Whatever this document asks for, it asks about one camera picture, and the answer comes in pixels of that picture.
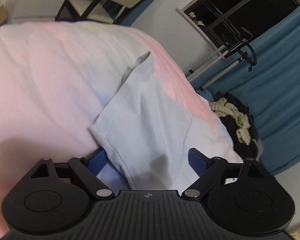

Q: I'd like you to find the light grey t-shirt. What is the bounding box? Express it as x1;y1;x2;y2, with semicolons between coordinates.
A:
90;53;242;192

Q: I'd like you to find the pile of dark clothes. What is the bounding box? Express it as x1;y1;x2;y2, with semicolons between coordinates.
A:
209;92;263;160

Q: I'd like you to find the pastel rainbow bed cover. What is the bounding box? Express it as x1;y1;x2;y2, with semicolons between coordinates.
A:
0;21;243;239

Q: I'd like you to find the large blue curtain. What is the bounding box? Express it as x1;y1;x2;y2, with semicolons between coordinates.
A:
208;6;300;175

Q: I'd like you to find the garment steamer stand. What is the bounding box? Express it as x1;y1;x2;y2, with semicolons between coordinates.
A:
186;27;257;90

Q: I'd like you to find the narrow blue curtain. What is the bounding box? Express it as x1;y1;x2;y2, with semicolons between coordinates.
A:
115;0;155;27

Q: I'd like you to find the dark window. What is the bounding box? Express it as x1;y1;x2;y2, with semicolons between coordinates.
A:
176;0;300;50

